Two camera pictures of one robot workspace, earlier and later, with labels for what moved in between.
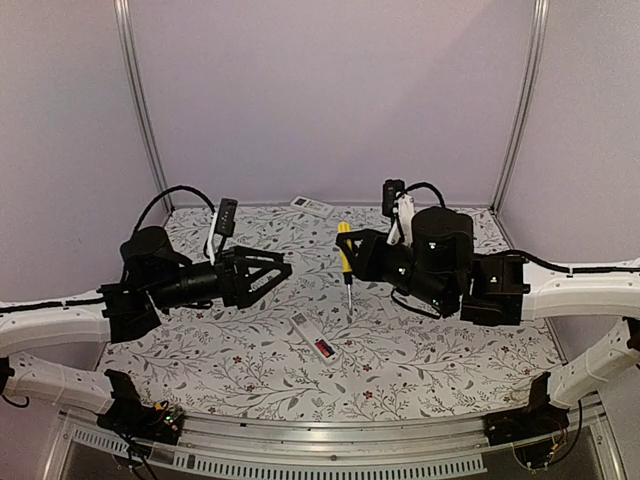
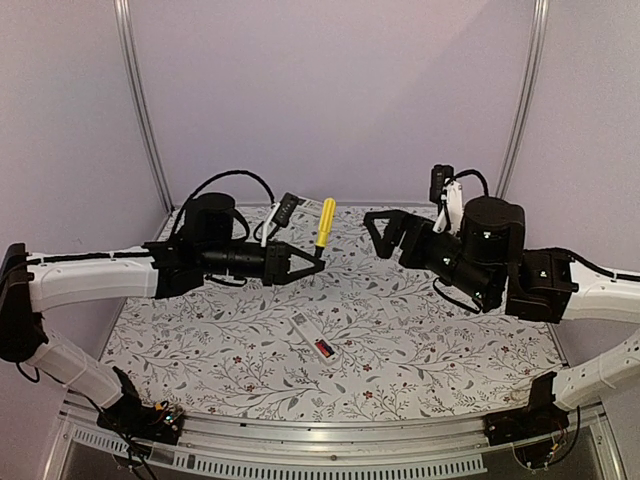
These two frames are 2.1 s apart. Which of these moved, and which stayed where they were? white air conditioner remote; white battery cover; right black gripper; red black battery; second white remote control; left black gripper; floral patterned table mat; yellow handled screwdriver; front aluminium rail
Moved: yellow handled screwdriver; left black gripper; right black gripper
Stayed: white battery cover; white air conditioner remote; red black battery; front aluminium rail; second white remote control; floral patterned table mat
